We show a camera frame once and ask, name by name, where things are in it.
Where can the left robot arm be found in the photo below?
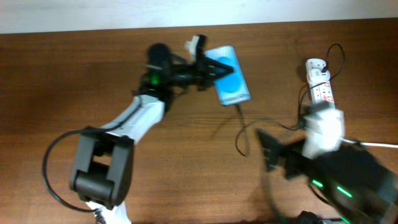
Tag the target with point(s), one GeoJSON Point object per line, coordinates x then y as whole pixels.
{"type": "Point", "coordinates": [102, 170]}

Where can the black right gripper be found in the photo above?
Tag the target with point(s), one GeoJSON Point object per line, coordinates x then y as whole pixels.
{"type": "Point", "coordinates": [286, 155]}

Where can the white usb charger adapter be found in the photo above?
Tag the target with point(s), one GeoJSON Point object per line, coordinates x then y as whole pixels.
{"type": "Point", "coordinates": [316, 76]}

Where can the white power strip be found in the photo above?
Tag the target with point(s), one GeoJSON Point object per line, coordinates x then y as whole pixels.
{"type": "Point", "coordinates": [320, 92]}

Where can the blue samsung smartphone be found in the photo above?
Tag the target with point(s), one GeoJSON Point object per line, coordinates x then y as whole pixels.
{"type": "Point", "coordinates": [231, 89]}

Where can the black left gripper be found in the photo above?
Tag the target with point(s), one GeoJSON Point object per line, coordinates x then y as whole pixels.
{"type": "Point", "coordinates": [206, 76]}

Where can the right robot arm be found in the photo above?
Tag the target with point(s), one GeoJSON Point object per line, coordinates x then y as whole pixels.
{"type": "Point", "coordinates": [350, 179]}

